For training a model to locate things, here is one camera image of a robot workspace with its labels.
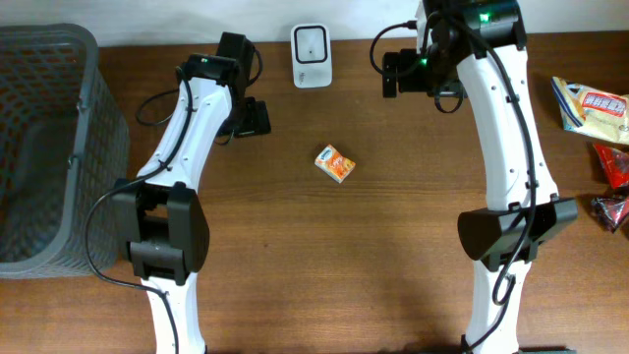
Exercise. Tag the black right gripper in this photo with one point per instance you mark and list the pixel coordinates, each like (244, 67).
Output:
(405, 59)

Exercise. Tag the black orange snack packet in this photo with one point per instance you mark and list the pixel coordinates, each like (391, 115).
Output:
(611, 211)

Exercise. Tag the small orange box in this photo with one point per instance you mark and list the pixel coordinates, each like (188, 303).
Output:
(334, 164)

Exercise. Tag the grey plastic mesh basket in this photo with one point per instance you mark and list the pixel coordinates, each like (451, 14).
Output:
(64, 143)

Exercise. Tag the cream yellow chip bag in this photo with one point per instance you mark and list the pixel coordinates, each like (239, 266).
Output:
(592, 112)

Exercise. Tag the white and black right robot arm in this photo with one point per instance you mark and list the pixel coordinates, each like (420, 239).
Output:
(476, 51)

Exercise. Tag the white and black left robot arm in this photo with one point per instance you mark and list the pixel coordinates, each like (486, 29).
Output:
(162, 229)

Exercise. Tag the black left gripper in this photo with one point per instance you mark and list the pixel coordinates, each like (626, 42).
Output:
(258, 119)

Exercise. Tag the red snack bag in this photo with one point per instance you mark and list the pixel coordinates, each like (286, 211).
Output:
(614, 163)

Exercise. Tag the white barcode scanner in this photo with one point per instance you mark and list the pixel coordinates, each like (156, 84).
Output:
(311, 56)

